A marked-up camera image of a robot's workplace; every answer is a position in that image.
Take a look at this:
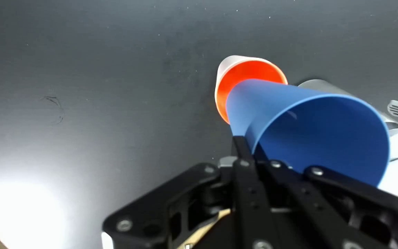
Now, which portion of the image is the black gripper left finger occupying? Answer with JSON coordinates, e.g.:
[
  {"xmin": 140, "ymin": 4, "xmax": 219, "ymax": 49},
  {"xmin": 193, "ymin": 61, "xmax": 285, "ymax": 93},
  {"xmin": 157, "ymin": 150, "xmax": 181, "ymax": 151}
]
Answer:
[{"xmin": 233, "ymin": 137, "xmax": 277, "ymax": 249}]

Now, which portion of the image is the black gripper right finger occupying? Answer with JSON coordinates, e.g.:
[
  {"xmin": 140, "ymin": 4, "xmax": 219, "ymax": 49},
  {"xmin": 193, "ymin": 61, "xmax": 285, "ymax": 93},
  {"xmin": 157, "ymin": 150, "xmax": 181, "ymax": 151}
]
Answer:
[{"xmin": 262, "ymin": 161, "xmax": 398, "ymax": 249}]

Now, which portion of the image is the blue plastic cup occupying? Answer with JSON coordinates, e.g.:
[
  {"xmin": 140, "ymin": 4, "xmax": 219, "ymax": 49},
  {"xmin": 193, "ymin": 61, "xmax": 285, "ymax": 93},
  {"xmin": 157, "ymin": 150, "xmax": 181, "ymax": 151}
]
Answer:
[{"xmin": 231, "ymin": 86, "xmax": 390, "ymax": 187}]

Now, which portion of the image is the red plastic cup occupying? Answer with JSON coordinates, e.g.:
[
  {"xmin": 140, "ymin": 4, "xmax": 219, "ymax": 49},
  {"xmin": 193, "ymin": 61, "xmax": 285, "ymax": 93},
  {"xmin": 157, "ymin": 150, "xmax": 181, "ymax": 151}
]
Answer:
[{"xmin": 219, "ymin": 62, "xmax": 289, "ymax": 126}]

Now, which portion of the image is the stainless steel thermos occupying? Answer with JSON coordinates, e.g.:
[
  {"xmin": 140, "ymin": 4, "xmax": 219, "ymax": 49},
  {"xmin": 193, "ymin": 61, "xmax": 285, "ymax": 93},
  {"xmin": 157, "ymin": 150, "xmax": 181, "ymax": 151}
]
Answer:
[{"xmin": 300, "ymin": 79, "xmax": 342, "ymax": 94}]

